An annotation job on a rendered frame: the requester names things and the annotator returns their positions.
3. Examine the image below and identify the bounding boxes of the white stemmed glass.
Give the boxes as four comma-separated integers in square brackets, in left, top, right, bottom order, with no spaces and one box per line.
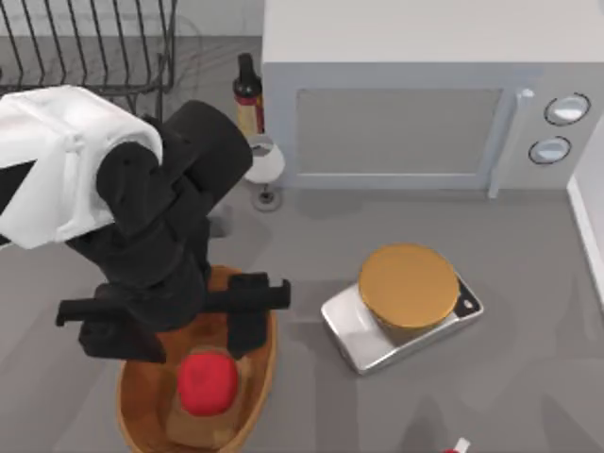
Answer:
[243,133,287,212]

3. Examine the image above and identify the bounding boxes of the black wire dish rack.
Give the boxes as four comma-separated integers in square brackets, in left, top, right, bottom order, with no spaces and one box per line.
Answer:
[0,0,183,120]

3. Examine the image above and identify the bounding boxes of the pale grey microwave oven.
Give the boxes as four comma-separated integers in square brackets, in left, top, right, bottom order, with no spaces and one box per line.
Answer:
[259,0,604,200]

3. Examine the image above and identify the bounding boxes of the silver kitchen scale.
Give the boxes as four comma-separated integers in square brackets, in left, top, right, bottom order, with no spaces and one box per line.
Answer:
[320,271,485,377]

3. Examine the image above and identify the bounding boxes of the brown wooden basket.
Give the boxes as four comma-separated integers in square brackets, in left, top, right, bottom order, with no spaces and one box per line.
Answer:
[115,264,280,453]

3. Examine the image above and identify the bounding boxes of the red apple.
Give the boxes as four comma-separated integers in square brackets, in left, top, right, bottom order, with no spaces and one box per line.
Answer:
[176,351,240,418]

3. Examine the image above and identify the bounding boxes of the dark bottle with yellow label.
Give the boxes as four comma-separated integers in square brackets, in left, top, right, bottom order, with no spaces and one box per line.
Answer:
[231,52,266,139]

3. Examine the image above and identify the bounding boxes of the round microwave knob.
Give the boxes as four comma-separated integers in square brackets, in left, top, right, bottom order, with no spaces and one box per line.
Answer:
[528,136,574,167]
[544,92,593,126]

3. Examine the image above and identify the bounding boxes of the microwave door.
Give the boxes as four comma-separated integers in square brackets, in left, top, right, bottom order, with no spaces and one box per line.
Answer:
[294,87,504,191]

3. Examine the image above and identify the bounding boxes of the microwave door handle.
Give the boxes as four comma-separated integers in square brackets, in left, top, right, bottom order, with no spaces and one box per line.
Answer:
[487,88,537,200]

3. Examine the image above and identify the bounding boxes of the red and white bottle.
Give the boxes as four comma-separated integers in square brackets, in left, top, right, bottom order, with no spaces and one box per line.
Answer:
[437,435,473,453]

